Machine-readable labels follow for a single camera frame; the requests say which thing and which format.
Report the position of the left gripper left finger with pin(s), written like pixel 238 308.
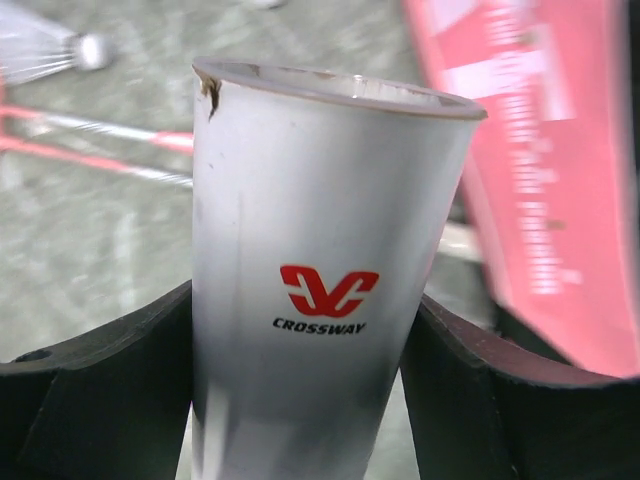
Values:
pixel 111 403

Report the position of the pink badminton racket upper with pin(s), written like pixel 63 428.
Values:
pixel 176 141

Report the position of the pink badminton racket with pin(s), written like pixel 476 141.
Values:
pixel 176 141
pixel 147 173

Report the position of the white shuttlecock tube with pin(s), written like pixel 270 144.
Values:
pixel 319 201

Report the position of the pink racket cover bag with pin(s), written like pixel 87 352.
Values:
pixel 550 186

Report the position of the white shuttlecock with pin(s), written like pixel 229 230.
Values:
pixel 33 47

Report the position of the pink badminton racket lower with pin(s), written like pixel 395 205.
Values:
pixel 147 173

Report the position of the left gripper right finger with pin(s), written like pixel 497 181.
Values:
pixel 481 407

